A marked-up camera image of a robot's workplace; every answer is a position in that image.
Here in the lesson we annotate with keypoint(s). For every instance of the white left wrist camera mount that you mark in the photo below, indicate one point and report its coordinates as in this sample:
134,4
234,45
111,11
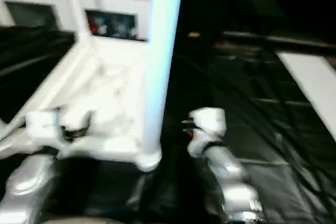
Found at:
42,124

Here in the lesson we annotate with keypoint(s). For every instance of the black glossy mat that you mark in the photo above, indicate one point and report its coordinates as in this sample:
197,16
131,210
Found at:
262,103

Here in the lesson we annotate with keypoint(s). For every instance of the black horizontal bar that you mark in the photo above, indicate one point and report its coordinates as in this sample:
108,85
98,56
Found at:
275,39

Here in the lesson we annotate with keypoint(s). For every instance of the white flat board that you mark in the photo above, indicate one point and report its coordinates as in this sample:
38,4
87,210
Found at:
309,77

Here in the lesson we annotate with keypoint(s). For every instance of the small yellow label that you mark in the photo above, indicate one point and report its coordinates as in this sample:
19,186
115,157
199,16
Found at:
194,34

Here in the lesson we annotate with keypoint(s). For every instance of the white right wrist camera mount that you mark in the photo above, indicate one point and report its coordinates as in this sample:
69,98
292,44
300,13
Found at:
210,119

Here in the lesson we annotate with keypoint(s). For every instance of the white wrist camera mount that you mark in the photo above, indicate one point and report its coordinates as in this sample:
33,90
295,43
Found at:
42,124
210,119

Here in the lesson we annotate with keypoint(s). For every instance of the white plastic stool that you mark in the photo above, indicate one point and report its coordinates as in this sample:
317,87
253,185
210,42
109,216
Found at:
105,90

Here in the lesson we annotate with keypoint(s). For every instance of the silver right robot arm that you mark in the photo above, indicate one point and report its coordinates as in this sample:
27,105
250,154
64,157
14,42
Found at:
233,179

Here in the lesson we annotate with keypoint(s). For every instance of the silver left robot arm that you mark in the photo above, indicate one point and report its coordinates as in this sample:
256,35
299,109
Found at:
29,176

